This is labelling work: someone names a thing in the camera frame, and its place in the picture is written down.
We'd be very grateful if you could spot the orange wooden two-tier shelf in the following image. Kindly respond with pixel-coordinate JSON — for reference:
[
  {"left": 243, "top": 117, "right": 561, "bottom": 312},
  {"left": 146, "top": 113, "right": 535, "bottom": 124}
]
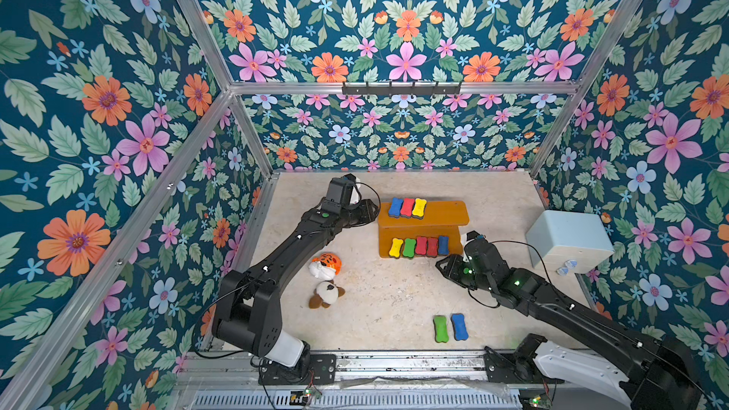
[{"left": 378, "top": 200, "right": 470, "bottom": 258}]

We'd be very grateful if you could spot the red eraser bottom right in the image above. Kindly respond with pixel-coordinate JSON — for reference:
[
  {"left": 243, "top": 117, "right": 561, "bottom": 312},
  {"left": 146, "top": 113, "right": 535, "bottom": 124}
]
[{"left": 426, "top": 237, "right": 439, "bottom": 258}]

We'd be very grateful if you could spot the yellow eraser top shelf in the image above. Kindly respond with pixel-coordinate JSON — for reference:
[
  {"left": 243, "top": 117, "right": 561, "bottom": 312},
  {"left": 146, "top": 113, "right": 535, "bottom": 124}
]
[{"left": 411, "top": 199, "right": 427, "bottom": 218}]

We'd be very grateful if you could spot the red eraser bottom left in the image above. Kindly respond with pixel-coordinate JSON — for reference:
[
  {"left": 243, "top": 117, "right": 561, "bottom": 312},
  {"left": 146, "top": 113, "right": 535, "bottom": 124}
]
[{"left": 415, "top": 237, "right": 428, "bottom": 256}]

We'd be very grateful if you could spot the yellow eraser bottom shelf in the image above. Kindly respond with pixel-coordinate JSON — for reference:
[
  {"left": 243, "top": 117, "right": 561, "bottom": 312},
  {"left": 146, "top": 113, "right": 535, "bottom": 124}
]
[{"left": 388, "top": 238, "right": 404, "bottom": 259}]

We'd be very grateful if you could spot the yellow eraser shelf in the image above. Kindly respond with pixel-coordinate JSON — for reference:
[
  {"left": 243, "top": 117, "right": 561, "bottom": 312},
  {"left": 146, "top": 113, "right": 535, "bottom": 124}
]
[
  {"left": 411, "top": 199, "right": 427, "bottom": 218},
  {"left": 388, "top": 238, "right": 404, "bottom": 259}
]

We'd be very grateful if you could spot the light blue box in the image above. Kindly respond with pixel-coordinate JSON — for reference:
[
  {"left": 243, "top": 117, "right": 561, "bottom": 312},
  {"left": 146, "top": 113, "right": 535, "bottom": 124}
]
[{"left": 526, "top": 210, "right": 614, "bottom": 275}]

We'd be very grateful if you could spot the green eraser shelf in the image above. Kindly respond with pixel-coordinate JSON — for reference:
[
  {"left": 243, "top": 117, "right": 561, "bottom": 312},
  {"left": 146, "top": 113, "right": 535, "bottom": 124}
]
[
  {"left": 433, "top": 315, "right": 450, "bottom": 344},
  {"left": 402, "top": 238, "right": 417, "bottom": 259}
]

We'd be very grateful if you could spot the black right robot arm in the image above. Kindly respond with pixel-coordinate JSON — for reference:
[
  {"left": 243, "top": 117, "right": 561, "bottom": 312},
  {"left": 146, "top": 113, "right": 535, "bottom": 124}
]
[{"left": 436, "top": 232, "right": 704, "bottom": 409}]

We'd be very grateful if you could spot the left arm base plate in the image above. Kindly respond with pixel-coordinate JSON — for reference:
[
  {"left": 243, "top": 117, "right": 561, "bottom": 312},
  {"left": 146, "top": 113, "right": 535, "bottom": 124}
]
[{"left": 258, "top": 353, "right": 337, "bottom": 386}]

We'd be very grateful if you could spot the green eraser bottom shelf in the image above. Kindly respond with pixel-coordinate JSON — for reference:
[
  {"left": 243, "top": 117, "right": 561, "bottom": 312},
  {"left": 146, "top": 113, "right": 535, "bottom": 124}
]
[{"left": 402, "top": 238, "right": 417, "bottom": 259}]

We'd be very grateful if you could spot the black wall hook rail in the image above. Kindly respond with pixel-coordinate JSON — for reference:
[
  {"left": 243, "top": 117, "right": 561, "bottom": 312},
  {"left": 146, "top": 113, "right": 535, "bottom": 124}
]
[{"left": 342, "top": 82, "right": 462, "bottom": 97}]

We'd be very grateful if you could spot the red eraser top shelf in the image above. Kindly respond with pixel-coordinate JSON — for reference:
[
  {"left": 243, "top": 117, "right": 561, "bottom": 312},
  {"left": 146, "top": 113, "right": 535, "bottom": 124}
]
[{"left": 400, "top": 199, "right": 415, "bottom": 218}]

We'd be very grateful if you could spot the brown white dog plush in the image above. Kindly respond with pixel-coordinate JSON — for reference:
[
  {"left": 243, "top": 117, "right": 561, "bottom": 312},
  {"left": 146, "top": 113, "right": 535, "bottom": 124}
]
[{"left": 309, "top": 281, "right": 346, "bottom": 309}]

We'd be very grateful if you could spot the green eraser top shelf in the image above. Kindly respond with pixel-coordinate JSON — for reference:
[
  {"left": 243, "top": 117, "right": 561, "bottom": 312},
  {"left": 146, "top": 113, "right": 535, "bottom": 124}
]
[{"left": 433, "top": 315, "right": 450, "bottom": 344}]

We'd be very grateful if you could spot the blue eraser bottom shelf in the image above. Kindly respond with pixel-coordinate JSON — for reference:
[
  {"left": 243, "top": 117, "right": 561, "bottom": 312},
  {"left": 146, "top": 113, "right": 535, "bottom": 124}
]
[{"left": 438, "top": 235, "right": 450, "bottom": 256}]

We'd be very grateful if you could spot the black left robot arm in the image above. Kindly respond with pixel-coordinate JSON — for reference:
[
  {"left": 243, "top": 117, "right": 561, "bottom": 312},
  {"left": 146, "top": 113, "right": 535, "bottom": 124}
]
[{"left": 210, "top": 174, "right": 380, "bottom": 368}]

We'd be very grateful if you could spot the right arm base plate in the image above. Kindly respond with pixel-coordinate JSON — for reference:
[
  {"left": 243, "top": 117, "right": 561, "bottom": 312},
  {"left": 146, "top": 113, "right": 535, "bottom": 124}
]
[{"left": 483, "top": 333, "right": 565, "bottom": 385}]

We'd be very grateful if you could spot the metal front rail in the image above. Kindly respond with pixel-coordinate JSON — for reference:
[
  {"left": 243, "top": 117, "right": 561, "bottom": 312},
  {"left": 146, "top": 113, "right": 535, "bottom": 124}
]
[{"left": 167, "top": 349, "right": 628, "bottom": 409}]

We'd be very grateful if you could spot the orange tiger plush toy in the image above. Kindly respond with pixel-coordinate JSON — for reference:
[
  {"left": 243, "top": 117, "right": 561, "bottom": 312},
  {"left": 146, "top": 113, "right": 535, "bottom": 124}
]
[{"left": 309, "top": 252, "right": 343, "bottom": 281}]

